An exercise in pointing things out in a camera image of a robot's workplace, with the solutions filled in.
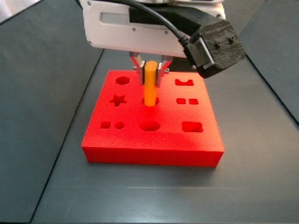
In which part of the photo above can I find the yellow oval peg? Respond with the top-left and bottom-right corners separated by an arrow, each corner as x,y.
144,61 -> 158,107

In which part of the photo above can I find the black camera cable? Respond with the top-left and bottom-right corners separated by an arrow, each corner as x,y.
102,0 -> 192,45

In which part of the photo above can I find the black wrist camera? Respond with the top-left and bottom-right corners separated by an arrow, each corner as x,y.
183,20 -> 246,79

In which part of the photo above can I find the red shape-sorting board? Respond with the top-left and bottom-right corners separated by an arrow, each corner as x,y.
82,71 -> 224,167

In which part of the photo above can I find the black curved holder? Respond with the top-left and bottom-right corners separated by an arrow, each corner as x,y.
168,57 -> 199,72

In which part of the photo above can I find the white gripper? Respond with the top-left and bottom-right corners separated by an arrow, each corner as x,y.
79,0 -> 226,86

